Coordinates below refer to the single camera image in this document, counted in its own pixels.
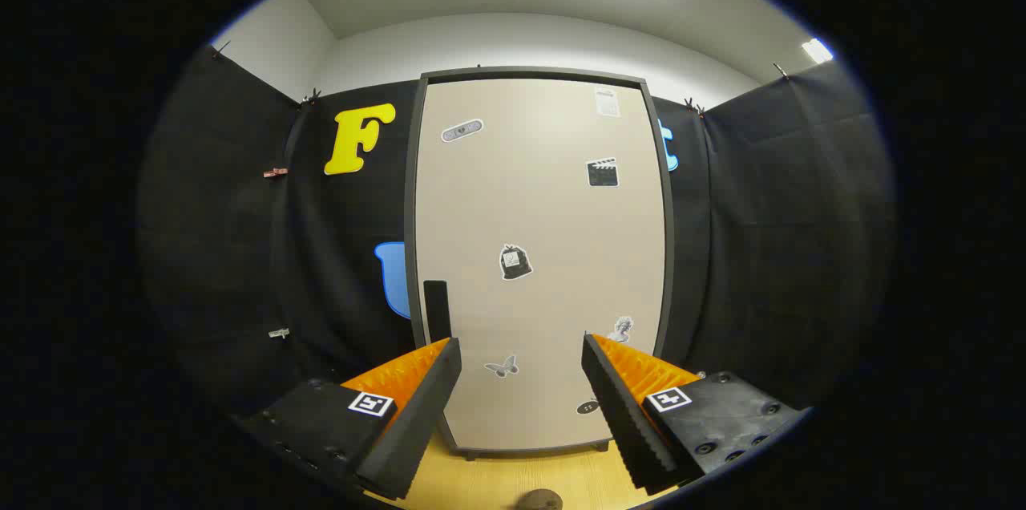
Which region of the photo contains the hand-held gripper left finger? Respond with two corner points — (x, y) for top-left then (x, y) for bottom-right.
(231, 337), (464, 501)

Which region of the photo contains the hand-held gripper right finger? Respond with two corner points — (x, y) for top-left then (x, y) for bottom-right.
(580, 332), (809, 496)

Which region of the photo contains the brown fuzzy slipper shoe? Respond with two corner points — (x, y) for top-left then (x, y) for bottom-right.
(513, 488), (564, 510)

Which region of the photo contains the black cabinet door handle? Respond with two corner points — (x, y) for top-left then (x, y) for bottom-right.
(423, 280), (451, 342)

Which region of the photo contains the grey shoe cabinet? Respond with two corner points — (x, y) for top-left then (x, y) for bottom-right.
(403, 67), (676, 461)

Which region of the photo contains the black backdrop cloth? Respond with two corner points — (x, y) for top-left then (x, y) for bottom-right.
(136, 45), (897, 431)

